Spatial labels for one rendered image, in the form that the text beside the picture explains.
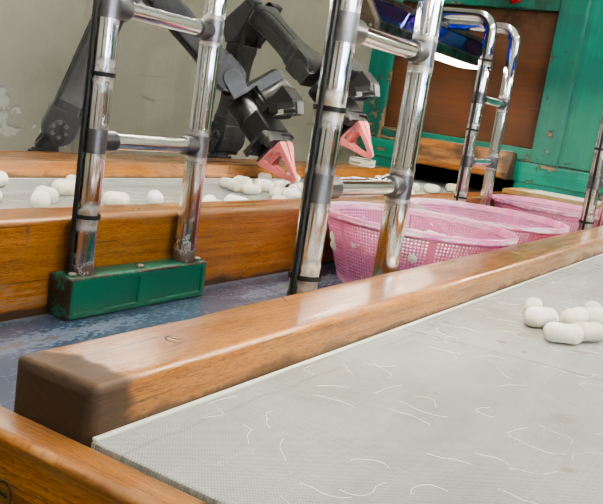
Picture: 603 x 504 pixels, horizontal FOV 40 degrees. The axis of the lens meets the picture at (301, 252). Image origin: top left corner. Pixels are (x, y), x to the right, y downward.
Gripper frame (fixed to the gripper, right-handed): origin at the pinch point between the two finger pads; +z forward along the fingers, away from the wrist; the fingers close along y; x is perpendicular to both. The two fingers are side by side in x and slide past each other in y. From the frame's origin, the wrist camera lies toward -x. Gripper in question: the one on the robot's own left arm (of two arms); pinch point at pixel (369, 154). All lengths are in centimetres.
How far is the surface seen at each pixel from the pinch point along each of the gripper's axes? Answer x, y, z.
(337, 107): -38, -104, 32
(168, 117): 108, 120, -118
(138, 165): 14, -55, -8
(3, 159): 14, -81, -8
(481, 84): -28.8, -7.8, 7.9
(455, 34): -27.4, 12.0, -10.6
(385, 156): 14, 48, -13
